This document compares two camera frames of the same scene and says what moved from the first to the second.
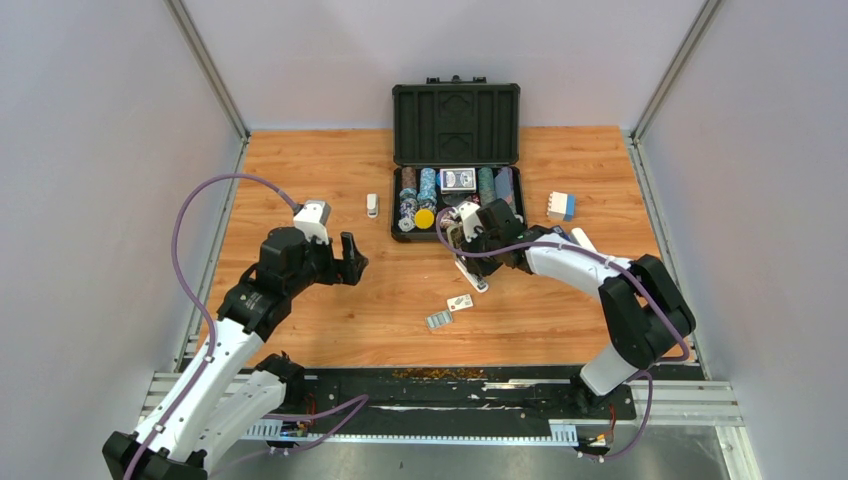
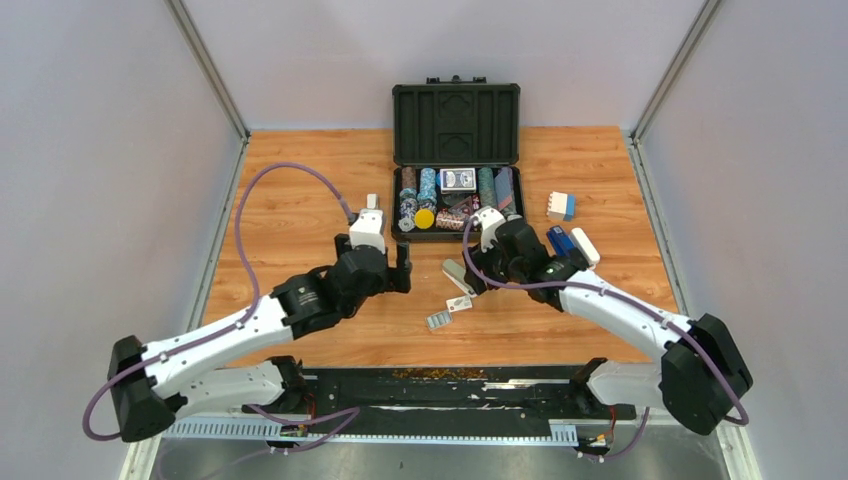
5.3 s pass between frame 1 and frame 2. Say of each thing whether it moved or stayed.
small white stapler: stayed
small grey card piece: stayed
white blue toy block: stayed
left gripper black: moved
